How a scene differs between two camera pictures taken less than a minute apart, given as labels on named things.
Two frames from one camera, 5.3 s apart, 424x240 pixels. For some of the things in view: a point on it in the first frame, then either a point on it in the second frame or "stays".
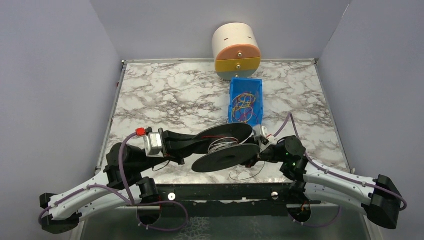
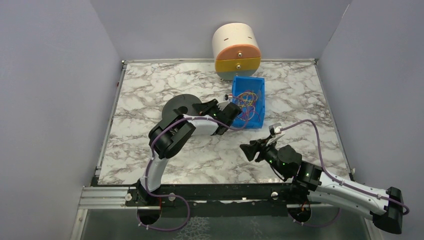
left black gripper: x=168 y=144 to x=232 y=110
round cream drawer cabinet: x=237 y=53 stays
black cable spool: x=226 y=147 to x=168 y=113
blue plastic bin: x=246 y=101 stays
